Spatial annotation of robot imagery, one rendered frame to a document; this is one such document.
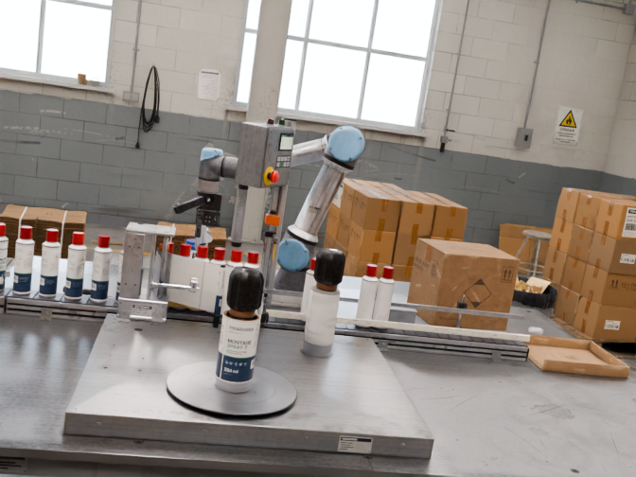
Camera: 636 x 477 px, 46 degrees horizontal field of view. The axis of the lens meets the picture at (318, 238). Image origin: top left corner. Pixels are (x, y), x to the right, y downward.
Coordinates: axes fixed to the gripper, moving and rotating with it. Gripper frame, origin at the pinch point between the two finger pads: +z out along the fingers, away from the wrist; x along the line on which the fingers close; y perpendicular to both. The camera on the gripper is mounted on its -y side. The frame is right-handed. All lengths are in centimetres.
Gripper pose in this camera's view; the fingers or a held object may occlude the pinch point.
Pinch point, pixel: (195, 246)
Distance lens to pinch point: 272.0
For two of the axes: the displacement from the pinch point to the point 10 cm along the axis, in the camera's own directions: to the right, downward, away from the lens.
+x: -1.9, -2.1, 9.6
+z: -1.4, 9.7, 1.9
